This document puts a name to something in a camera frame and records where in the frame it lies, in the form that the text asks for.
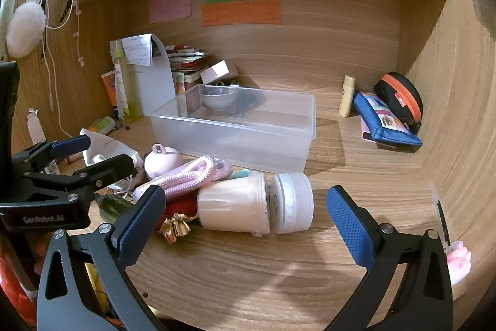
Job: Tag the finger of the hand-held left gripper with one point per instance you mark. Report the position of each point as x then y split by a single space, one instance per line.
69 145
112 166

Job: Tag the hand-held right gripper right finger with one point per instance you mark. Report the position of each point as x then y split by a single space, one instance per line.
348 226

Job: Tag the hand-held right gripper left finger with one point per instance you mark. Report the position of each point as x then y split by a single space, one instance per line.
141 226

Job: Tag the green glass bottle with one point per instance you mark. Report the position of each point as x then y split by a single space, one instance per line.
112 207

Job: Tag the red gift box gold bow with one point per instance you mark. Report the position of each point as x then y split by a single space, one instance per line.
180 207

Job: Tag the pink round device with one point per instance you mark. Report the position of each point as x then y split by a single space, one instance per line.
159 164

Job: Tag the round white plastic jar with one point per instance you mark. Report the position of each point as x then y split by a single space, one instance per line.
294 203

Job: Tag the tall white plastic jar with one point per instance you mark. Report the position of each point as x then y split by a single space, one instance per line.
228 205

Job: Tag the teal tube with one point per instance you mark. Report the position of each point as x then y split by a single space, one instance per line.
241 174

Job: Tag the clear plastic storage box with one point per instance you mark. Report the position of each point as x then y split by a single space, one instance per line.
252 145

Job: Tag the green white tube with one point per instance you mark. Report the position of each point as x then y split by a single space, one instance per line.
102 125

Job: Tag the white paper tag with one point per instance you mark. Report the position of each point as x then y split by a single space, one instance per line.
35 125

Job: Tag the green spray bottle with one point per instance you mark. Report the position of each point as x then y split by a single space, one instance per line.
130 102

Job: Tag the orange packet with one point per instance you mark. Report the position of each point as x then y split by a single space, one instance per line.
109 88

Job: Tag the yellow cloth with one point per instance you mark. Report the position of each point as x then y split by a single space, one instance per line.
95 288

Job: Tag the orange cloth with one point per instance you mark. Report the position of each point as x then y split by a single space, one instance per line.
13 288

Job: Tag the white paper bag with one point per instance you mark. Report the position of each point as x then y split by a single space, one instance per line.
153 90

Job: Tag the blue patchwork pencil case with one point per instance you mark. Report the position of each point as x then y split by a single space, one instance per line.
387 137

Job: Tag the pink flat pouch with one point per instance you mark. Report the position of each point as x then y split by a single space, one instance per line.
366 129

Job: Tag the pink fluffy item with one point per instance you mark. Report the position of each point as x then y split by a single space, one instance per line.
459 261

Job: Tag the white paper receipt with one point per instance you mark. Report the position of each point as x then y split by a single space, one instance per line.
137 51

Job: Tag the white fluffy pompom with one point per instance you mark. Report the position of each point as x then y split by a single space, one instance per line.
25 30

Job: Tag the grey bowl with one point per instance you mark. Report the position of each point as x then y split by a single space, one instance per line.
219 98

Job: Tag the cream lotion bottle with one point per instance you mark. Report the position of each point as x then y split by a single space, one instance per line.
347 98

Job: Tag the stack of books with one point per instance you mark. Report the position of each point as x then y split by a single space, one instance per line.
186 61

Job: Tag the small white box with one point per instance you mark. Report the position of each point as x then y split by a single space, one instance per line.
217 72

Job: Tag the black orange zip case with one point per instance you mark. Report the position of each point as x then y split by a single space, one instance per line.
403 90

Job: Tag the pink paper note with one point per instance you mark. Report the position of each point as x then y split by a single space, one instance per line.
170 5

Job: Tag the orange paper note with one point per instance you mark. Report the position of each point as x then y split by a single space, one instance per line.
240 13

